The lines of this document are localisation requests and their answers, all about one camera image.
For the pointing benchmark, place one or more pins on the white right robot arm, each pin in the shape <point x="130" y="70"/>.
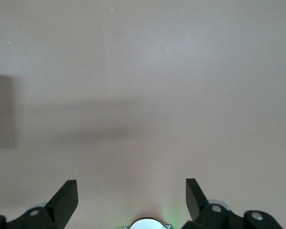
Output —
<point x="147" y="224"/>

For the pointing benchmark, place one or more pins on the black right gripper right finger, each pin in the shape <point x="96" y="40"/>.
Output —
<point x="196" y="205"/>

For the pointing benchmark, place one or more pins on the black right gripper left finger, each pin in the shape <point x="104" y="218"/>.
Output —
<point x="62" y="205"/>

